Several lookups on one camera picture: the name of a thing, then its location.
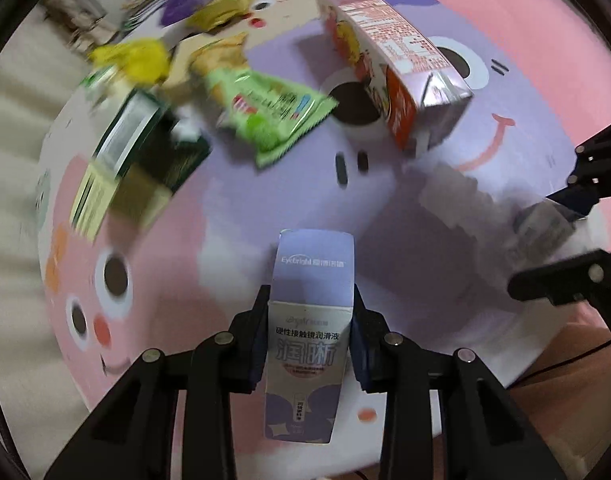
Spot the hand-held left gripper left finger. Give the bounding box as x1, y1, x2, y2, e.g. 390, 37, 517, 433
43, 284, 272, 480

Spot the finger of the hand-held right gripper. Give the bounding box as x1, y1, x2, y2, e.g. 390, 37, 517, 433
508, 250, 611, 353
545, 116, 611, 217

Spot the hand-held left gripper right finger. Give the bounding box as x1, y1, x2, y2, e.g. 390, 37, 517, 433
352, 284, 569, 480

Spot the purple paper box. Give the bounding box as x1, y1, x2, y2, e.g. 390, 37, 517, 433
264, 229, 357, 445

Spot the clear plastic wrapper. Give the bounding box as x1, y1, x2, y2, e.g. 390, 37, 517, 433
513, 199, 589, 261

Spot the cartoon printed tablecloth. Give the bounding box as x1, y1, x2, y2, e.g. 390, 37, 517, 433
36, 0, 611, 461

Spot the dark green box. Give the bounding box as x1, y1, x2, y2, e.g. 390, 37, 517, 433
68, 87, 211, 241

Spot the green snack packet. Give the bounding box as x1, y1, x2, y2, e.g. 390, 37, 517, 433
190, 34, 339, 168

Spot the white curtain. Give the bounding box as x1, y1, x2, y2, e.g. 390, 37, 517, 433
0, 10, 101, 461

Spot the yellow crumpled wrapper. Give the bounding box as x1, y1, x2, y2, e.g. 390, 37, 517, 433
88, 39, 172, 86

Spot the black cable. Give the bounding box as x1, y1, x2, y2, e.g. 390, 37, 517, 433
520, 337, 611, 381

